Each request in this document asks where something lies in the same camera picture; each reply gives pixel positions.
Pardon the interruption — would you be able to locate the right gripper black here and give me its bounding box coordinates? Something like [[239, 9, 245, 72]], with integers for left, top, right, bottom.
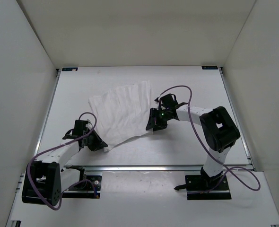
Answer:
[[146, 108, 171, 132]]

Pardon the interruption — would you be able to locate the white pleated skirt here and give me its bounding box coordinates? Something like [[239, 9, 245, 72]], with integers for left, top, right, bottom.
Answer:
[[88, 81, 153, 152]]

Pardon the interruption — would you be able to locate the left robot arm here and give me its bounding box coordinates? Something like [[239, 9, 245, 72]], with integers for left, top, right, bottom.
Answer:
[[21, 120, 108, 210]]

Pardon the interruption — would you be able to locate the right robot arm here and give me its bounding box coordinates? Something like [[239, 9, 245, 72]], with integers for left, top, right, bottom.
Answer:
[[146, 94, 240, 190]]

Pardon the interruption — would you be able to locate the right blue corner label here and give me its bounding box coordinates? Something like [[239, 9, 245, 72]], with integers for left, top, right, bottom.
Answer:
[[201, 66, 218, 70]]

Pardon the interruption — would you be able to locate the blue corner label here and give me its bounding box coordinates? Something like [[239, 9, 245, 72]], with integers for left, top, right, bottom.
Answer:
[[201, 66, 218, 70], [61, 67, 78, 71]]

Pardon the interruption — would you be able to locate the left blue corner label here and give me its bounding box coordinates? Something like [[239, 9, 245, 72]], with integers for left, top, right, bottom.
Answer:
[[61, 67, 78, 71]]

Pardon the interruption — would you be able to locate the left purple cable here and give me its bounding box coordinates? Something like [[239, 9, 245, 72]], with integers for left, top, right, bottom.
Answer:
[[27, 112, 101, 210]]

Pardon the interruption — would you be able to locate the purple cable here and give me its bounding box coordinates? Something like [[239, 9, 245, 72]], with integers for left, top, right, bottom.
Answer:
[[156, 85, 261, 195], [27, 112, 101, 210]]

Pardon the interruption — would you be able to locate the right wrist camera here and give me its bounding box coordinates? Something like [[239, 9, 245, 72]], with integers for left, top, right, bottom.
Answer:
[[154, 97, 164, 110]]

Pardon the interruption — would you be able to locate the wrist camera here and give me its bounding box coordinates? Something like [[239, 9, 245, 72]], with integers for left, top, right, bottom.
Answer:
[[86, 119, 93, 130], [154, 97, 164, 110]]

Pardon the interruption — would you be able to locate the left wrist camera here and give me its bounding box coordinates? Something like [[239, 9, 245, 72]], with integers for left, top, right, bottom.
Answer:
[[86, 119, 93, 130]]

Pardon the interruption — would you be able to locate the aluminium front rail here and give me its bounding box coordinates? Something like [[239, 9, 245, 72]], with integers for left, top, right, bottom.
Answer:
[[82, 165, 209, 173]]

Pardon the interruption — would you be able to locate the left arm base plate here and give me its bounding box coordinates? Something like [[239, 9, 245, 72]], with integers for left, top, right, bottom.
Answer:
[[62, 175, 102, 199]]

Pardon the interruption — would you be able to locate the aluminium left side rail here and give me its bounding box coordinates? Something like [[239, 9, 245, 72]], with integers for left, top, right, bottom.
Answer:
[[30, 69, 61, 160]]

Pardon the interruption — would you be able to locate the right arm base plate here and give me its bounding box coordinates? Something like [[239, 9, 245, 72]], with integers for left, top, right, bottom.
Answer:
[[174, 175, 232, 201]]

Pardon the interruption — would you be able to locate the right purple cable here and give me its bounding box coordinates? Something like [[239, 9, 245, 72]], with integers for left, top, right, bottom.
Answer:
[[156, 85, 261, 195]]

